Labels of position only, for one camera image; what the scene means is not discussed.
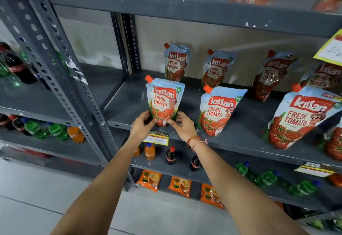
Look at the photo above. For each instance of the person's left hand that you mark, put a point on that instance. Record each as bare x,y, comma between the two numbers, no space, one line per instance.
140,129

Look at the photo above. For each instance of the person's right hand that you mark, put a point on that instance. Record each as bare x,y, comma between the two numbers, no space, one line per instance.
187,129

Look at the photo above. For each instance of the person's right thumb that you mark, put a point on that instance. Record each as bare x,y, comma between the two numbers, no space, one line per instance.
172,123

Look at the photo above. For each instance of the person's left thumb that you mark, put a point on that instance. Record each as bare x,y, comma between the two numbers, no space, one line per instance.
152,124

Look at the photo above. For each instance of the orange-capped tomato ketchup pouch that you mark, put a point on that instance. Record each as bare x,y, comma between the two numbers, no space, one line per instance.
163,101

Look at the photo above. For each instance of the person's left forearm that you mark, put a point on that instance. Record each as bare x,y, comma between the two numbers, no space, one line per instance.
106,189

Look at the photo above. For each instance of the person's right forearm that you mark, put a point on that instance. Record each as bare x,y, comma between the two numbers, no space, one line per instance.
240,194

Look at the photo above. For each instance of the yellow white shelf label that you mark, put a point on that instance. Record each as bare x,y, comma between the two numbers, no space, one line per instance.
159,138

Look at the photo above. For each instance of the orange soda bottle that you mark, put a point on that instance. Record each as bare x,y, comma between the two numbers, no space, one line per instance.
150,152
76,134
136,152
336,180

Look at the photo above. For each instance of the small cola bottle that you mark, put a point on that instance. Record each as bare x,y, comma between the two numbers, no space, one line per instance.
20,125
4,121
195,164
171,156

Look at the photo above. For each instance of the orange drink powder packet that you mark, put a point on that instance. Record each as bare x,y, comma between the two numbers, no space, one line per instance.
180,186
211,196
149,180

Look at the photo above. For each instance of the grey metal shelf rack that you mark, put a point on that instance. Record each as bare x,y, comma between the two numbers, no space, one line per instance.
34,97
240,133

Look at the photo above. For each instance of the green soda bottle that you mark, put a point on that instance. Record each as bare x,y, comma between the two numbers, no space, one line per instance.
241,168
3,69
324,222
265,179
33,128
303,188
57,132

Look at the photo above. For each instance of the rows of ketchup packs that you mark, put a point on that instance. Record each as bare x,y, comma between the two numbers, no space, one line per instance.
296,120

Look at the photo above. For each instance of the large cola bottle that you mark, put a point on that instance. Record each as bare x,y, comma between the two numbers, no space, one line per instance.
17,67

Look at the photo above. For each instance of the black yellow shelf label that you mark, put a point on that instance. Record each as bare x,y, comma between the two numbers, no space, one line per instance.
314,169

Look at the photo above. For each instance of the yellow price card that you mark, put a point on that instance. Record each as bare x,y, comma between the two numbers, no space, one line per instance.
331,50

